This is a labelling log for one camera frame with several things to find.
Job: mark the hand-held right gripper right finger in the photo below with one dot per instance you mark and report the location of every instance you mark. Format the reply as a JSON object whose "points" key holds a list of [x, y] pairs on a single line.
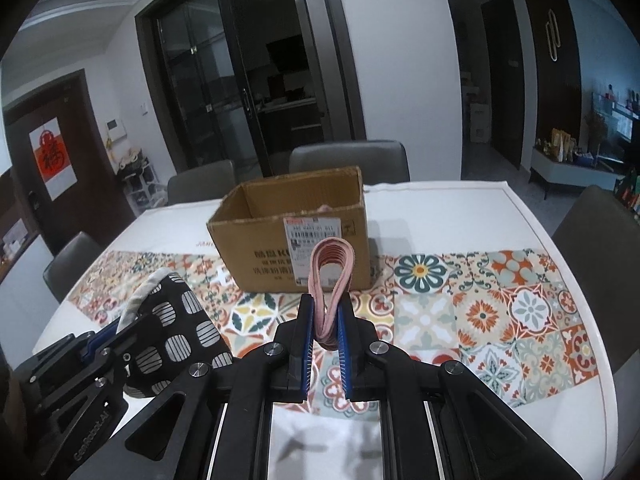
{"points": [[346, 360]]}

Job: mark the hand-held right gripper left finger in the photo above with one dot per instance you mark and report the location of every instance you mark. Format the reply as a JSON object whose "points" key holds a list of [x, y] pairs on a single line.
{"points": [[306, 360]]}

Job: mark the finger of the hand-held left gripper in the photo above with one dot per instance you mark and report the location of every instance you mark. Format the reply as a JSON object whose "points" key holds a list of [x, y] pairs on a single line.
{"points": [[117, 365], [102, 342]]}

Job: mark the pink hair bands bundle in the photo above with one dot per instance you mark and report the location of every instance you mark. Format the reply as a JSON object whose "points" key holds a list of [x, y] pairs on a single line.
{"points": [[320, 305]]}

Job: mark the black white patterned cloth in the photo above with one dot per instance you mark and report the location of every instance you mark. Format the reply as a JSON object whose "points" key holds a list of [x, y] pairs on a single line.
{"points": [[180, 320]]}

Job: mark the brown cardboard box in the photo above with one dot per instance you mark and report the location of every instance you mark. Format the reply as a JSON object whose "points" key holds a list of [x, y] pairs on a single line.
{"points": [[260, 255]]}

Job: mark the purple fuzzy cloth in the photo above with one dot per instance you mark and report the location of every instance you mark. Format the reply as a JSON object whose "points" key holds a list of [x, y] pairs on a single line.
{"points": [[325, 207]]}

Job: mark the grey dining chair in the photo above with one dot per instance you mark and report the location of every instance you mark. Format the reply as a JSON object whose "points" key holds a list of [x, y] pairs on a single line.
{"points": [[70, 265], [600, 270], [200, 185], [350, 160]]}

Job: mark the white side cabinet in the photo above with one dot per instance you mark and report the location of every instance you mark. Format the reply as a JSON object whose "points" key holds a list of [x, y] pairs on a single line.
{"points": [[20, 265]]}

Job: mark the white shoe rack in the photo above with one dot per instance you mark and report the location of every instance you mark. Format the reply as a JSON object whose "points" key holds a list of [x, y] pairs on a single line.
{"points": [[142, 185]]}

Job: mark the dark wooden entrance door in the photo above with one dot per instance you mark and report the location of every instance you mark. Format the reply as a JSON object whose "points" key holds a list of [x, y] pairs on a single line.
{"points": [[95, 170]]}

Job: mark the red white door poster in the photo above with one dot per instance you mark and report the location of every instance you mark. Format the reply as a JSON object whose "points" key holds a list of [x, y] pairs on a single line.
{"points": [[52, 157]]}

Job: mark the sliding glass doors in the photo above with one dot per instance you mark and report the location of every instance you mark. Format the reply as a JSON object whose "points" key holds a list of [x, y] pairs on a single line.
{"points": [[210, 75]]}

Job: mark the white low sideboard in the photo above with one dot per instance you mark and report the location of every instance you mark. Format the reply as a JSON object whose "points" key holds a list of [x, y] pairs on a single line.
{"points": [[570, 172]]}

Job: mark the dark wooden interior door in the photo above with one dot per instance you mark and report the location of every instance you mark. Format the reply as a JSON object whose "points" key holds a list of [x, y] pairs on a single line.
{"points": [[502, 80]]}

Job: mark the white wall intercom panel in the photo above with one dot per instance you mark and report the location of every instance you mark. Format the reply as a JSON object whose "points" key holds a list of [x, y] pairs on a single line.
{"points": [[115, 128]]}

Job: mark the dark wall panel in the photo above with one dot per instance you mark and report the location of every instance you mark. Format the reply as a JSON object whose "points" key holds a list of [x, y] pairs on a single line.
{"points": [[570, 85]]}

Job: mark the metal loop wall ornament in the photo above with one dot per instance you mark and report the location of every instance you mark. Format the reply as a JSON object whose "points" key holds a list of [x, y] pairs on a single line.
{"points": [[552, 35]]}

